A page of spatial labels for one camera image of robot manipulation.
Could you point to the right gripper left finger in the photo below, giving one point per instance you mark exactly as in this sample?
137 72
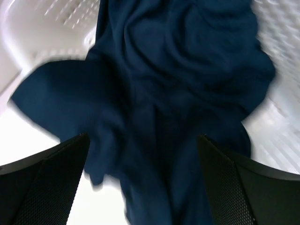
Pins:
40 189

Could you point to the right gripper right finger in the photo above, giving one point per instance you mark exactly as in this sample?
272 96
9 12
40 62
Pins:
242 191

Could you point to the white plastic mesh basket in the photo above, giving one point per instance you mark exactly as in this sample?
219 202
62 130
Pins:
36 31

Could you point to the navy blue shorts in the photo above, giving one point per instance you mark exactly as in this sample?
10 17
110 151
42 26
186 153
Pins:
160 73

